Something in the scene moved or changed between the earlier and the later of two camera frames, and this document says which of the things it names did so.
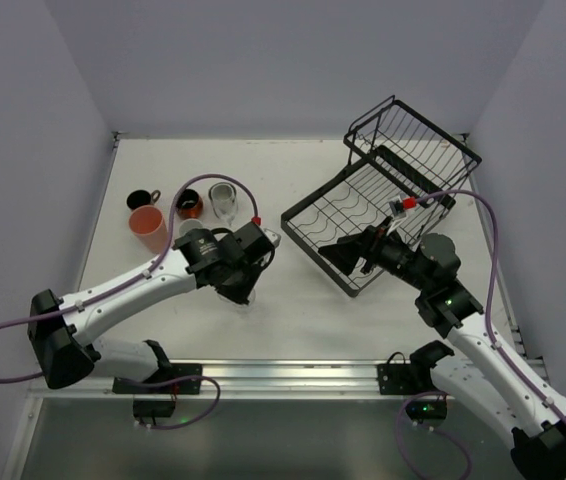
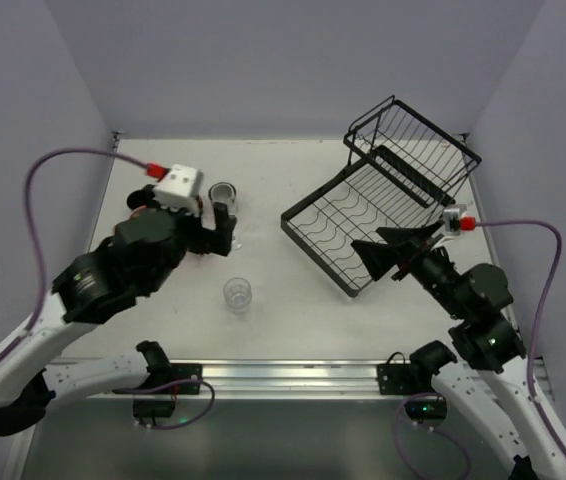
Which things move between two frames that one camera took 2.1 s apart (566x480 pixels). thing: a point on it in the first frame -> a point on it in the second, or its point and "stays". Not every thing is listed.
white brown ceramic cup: x=223 y=199 stays
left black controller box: x=154 y=408 stays
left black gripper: x=242 y=282 -> x=203 y=236
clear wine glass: x=223 y=199 stays
